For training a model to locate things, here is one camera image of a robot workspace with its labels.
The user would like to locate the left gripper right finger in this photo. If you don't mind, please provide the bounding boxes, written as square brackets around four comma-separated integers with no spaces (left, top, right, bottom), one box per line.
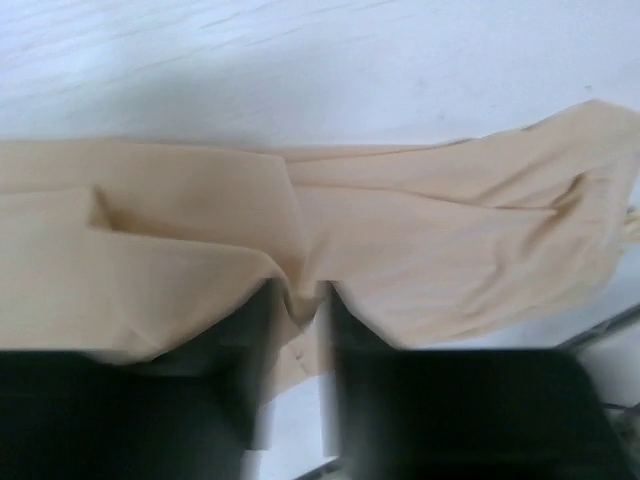
[322,279,631,480]

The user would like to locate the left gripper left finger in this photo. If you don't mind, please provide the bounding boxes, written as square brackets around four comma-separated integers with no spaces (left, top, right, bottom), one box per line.
[1,282,278,479]

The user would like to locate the beige trousers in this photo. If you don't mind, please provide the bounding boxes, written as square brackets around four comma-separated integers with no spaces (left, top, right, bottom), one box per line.
[1,101,639,389]

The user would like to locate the aluminium frame rail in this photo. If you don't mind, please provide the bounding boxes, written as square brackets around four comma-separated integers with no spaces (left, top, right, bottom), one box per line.
[279,304,640,480]

